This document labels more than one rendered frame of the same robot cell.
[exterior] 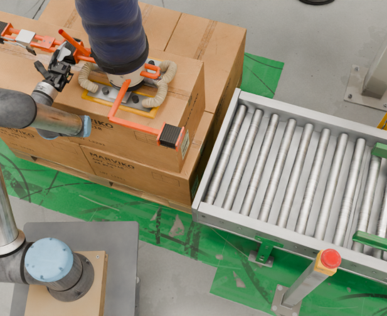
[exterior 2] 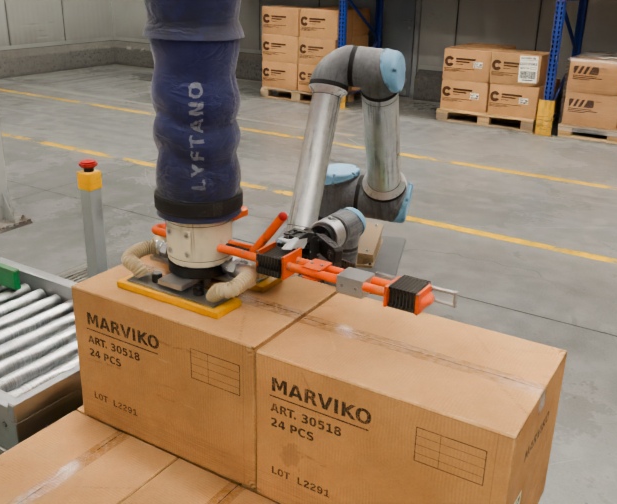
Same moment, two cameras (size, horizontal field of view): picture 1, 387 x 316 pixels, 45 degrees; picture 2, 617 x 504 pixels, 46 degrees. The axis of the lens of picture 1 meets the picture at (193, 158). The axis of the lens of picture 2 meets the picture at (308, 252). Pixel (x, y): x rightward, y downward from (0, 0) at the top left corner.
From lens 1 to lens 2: 319 cm
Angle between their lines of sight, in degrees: 94
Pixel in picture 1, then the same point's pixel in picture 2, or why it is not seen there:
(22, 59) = (382, 333)
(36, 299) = (370, 232)
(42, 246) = (342, 172)
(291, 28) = not seen: outside the picture
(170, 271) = not seen: hidden behind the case
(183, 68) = (109, 283)
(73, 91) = (295, 288)
